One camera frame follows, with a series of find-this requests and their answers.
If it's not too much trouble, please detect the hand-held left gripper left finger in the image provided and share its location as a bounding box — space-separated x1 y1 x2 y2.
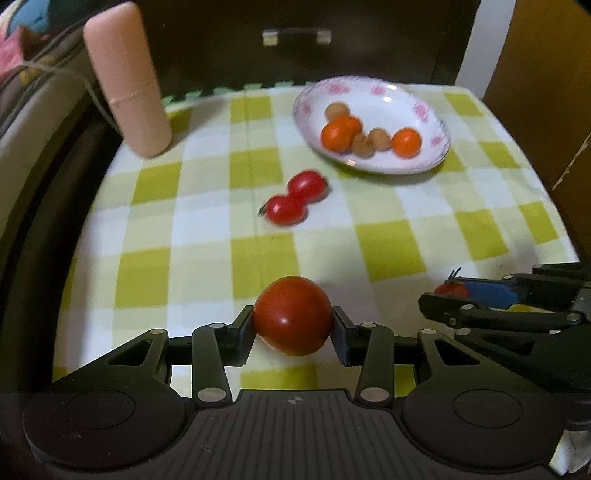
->
106 305 256 410

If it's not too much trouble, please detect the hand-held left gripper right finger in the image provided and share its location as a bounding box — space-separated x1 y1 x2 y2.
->
331 305 483 410

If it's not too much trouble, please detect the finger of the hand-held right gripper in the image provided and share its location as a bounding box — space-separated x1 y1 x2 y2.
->
455 263 591 311
418 292 589 371

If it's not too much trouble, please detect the red cherry tomato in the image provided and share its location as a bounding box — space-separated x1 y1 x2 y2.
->
257 195 309 227
287 170 330 204
434 268 469 298

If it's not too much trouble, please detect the large red tomato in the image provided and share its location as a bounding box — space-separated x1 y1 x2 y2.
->
252 276 334 357

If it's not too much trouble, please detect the large orange mandarin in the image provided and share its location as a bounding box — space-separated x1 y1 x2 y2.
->
321 115 363 153

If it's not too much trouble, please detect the white floral plate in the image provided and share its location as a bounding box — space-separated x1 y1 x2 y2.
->
292 76 452 175

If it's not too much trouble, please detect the green checkered tablecloth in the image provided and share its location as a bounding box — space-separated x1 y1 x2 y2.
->
52 83 591 476

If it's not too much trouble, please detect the small orange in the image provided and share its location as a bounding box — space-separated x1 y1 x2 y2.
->
392 128 423 158

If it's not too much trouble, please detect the green foam mat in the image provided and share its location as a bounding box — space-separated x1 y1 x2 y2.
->
159 79 315 110

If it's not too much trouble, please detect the pink ribbed cylinder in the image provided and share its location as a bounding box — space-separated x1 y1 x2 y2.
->
83 1 173 159

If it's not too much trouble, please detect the dark wooden cabinet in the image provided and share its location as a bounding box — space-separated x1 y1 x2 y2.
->
136 0 478 95

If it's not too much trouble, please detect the beige mattress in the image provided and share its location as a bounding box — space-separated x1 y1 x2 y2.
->
0 46 112 171

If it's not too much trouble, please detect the pink patterned blanket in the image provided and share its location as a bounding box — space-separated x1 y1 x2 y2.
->
0 0 51 70

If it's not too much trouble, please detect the blue-green cloth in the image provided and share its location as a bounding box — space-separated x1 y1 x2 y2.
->
9 0 44 26

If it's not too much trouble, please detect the dark bed frame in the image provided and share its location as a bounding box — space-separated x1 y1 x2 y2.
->
0 106 130 370

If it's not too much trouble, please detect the thin grey cord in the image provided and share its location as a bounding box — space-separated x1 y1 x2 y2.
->
0 23 122 137

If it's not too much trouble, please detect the metal drawer handle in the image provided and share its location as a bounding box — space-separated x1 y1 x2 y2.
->
262 28 332 46

